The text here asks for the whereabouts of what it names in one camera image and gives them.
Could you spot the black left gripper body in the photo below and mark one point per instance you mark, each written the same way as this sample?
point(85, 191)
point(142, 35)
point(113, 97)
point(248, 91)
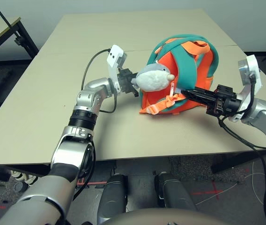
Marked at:
point(125, 80)

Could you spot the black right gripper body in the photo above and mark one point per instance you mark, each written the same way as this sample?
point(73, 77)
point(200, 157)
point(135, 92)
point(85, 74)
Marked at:
point(224, 102)

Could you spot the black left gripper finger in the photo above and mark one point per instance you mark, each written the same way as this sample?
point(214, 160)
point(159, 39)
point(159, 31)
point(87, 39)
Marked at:
point(135, 92)
point(134, 75)

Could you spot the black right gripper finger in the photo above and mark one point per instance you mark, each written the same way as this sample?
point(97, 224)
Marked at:
point(205, 92)
point(199, 98)

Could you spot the teal and orange backpack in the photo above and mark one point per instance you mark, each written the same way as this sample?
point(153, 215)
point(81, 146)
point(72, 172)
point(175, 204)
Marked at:
point(189, 65)

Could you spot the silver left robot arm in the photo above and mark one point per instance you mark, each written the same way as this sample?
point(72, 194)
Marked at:
point(65, 154)

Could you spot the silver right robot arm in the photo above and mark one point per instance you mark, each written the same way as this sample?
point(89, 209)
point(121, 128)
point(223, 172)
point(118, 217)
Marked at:
point(264, 114)

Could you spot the grey right robot leg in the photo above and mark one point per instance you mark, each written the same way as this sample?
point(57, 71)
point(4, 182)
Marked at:
point(172, 194)

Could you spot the grey robot leg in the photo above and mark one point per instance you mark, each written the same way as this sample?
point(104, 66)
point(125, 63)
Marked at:
point(172, 194)
point(112, 199)

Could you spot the grey left robot leg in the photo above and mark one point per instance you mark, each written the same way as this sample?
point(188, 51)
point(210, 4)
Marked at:
point(112, 199)

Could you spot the beige robot torso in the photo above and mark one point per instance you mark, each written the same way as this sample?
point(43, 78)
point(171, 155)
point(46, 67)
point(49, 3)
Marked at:
point(161, 218)

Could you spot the thin black pole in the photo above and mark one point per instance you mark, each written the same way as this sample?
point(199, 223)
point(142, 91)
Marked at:
point(3, 16)

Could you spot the grey round floor disc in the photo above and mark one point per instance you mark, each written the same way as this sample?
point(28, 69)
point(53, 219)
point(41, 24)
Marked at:
point(20, 186)

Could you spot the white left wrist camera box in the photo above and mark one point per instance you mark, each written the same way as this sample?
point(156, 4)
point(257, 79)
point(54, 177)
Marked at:
point(114, 55)

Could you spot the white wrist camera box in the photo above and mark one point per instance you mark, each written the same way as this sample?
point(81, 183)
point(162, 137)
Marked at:
point(114, 55)
point(252, 68)

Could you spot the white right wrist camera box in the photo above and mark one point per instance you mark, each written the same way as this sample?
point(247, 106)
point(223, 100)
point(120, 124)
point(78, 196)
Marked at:
point(252, 68)

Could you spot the black table frame beam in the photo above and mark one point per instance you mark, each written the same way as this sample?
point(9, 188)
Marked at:
point(27, 170)
point(236, 161)

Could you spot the side table with black frame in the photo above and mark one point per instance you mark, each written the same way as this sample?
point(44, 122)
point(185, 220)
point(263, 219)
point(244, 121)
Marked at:
point(2, 28)

